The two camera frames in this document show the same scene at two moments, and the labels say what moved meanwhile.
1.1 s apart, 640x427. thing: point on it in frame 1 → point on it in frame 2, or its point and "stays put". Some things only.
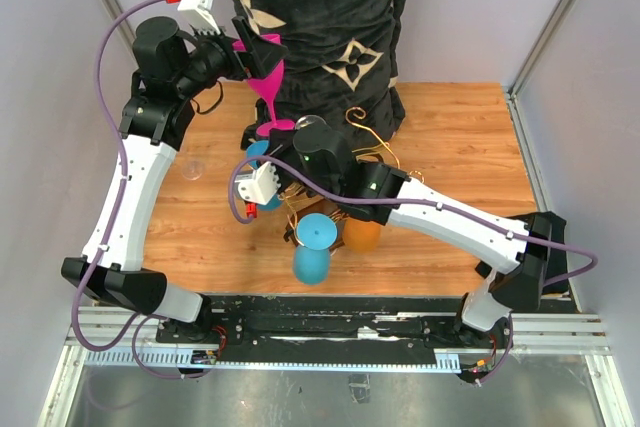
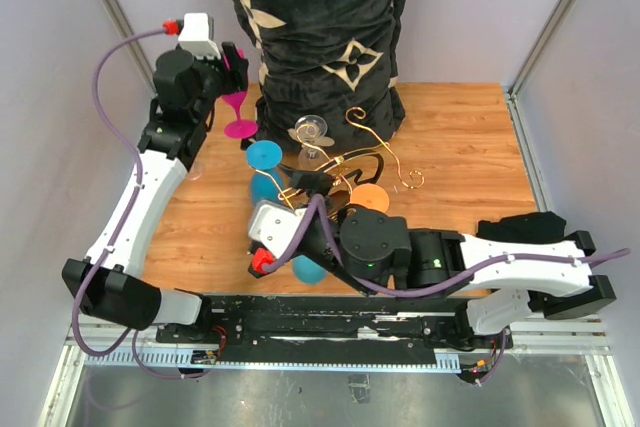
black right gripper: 279,142 → 321,180
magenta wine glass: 268,84 → 239,129
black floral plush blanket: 335,12 stays put
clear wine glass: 192,170 stays put
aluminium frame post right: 511,95 stays put
